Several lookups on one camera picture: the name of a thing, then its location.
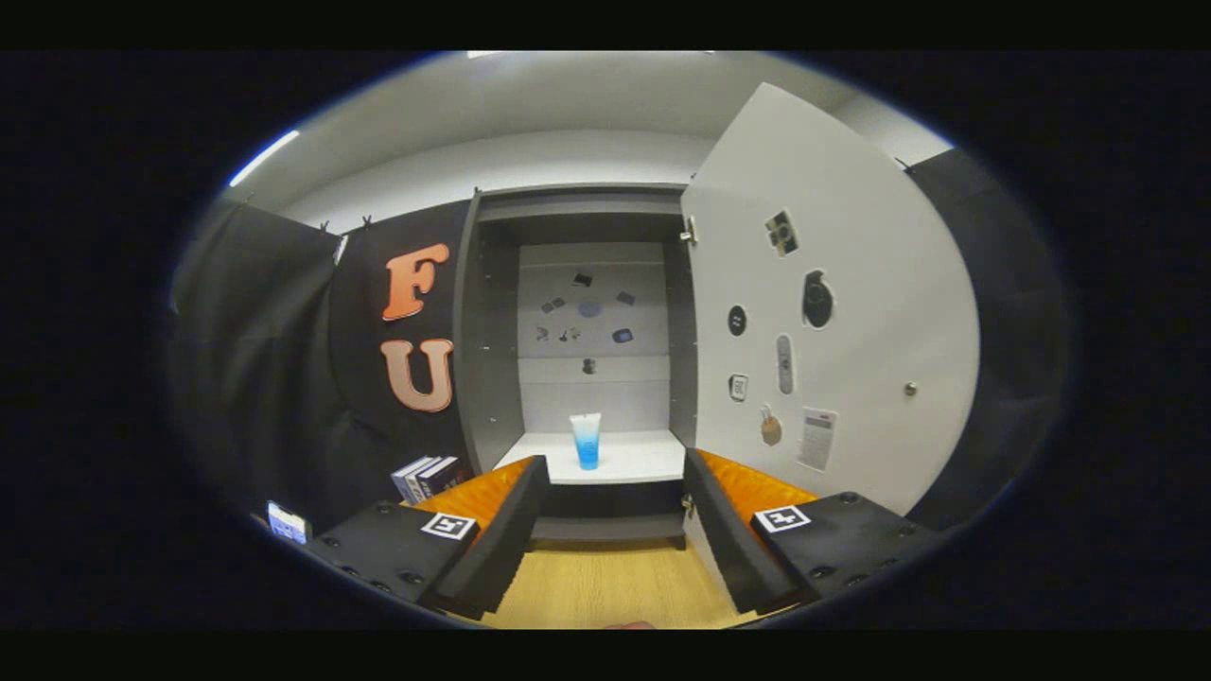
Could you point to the small blue white box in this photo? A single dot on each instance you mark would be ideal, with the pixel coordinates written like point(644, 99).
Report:
point(287, 522)

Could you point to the dark blue book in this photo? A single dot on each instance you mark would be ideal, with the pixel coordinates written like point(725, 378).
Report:
point(445, 476)

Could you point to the blue white squeeze tube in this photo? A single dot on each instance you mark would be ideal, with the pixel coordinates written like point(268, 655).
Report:
point(587, 449)

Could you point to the grey wooden cabinet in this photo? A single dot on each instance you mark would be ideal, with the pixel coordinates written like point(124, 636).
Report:
point(492, 359)

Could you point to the ceiling light strip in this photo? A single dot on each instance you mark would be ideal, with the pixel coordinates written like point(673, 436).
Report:
point(265, 157)

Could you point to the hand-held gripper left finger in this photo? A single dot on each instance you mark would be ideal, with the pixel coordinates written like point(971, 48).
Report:
point(501, 539)

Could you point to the white cabinet door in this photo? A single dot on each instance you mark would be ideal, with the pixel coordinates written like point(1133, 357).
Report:
point(870, 284)

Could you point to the metal door hinge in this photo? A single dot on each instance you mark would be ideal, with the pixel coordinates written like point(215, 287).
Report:
point(690, 231)

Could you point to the black backdrop cloth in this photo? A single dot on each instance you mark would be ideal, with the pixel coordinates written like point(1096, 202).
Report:
point(265, 359)

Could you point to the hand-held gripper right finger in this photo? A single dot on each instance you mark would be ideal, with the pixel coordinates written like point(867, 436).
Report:
point(728, 539)

